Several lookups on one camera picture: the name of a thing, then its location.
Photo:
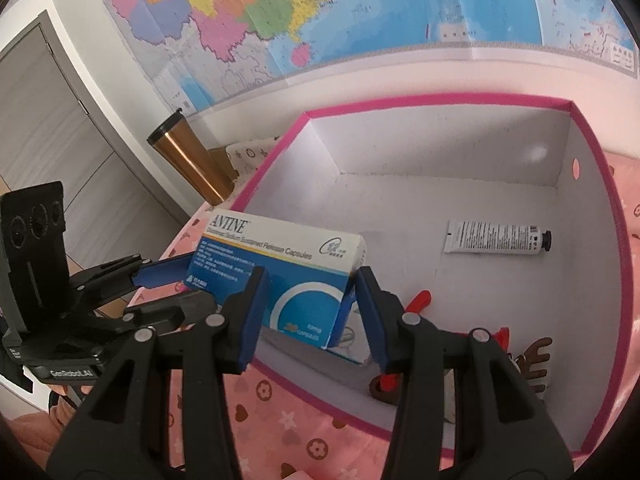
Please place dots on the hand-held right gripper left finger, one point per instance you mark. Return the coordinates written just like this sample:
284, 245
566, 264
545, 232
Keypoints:
252, 320

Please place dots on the colourful wall map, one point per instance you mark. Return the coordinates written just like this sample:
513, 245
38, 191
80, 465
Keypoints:
350, 10

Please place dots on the pink storage box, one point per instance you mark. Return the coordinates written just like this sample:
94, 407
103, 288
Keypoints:
450, 200

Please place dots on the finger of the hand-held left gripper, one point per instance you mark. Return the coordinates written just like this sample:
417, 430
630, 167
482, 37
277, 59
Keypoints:
170, 310
165, 270

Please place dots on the red plastic clip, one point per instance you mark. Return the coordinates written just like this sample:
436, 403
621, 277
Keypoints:
419, 302

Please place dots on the teal medicine box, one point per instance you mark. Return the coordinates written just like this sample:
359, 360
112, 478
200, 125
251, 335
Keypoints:
352, 345

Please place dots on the white star-print cloth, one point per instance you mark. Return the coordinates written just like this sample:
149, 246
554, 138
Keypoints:
250, 152

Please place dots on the person's left forearm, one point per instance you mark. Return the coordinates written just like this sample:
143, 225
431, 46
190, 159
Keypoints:
25, 432

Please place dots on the brown antler-shaped plastic tool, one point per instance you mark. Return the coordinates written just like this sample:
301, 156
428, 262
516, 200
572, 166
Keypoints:
537, 355

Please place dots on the blue and white medicine box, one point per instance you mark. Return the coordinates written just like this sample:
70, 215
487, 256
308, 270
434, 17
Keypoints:
280, 260

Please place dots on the small white block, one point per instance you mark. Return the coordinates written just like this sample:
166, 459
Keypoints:
296, 476

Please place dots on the white cream tube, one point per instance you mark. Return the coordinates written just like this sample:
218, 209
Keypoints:
490, 237

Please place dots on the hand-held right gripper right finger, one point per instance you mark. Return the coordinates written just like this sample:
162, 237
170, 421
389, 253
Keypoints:
372, 320

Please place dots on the grey door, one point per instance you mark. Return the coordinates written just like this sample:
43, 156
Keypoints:
50, 110

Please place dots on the gold metal tumbler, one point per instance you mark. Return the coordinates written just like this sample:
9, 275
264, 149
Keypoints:
190, 160

